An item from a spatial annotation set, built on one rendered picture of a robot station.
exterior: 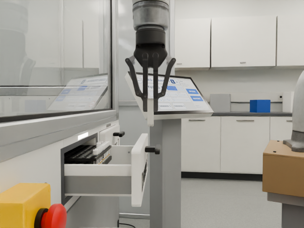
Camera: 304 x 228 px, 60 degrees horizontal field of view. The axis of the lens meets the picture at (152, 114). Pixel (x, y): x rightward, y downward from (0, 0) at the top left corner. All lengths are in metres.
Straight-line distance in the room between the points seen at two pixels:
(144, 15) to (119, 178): 0.37
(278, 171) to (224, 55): 3.26
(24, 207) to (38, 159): 0.14
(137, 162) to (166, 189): 1.13
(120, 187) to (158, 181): 1.09
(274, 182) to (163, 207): 0.92
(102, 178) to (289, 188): 0.53
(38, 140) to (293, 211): 0.77
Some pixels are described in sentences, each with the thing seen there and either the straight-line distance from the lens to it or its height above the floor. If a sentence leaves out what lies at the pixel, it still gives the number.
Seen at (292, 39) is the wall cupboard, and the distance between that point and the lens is 4.25.
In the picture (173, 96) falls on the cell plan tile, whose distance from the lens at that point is 1.55.
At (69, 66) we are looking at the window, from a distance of 0.63.
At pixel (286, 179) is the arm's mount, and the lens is 0.84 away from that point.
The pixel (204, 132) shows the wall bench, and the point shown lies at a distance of 3.58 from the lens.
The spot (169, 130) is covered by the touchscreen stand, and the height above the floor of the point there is 0.86.
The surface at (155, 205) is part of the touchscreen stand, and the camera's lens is 1.68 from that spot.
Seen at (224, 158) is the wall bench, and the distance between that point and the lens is 3.66.
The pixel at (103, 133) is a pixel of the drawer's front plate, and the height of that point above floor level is 0.92.
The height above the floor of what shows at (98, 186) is 0.85.
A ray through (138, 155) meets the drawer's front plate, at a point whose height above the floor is 0.92.
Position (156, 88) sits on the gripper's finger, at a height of 1.05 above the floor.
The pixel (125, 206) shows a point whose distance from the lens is 2.51.
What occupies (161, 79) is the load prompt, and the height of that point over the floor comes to 1.16.
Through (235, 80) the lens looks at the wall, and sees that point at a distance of 4.34.
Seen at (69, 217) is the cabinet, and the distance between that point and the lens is 0.61.
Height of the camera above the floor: 1.01
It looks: 2 degrees down
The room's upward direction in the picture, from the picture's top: straight up
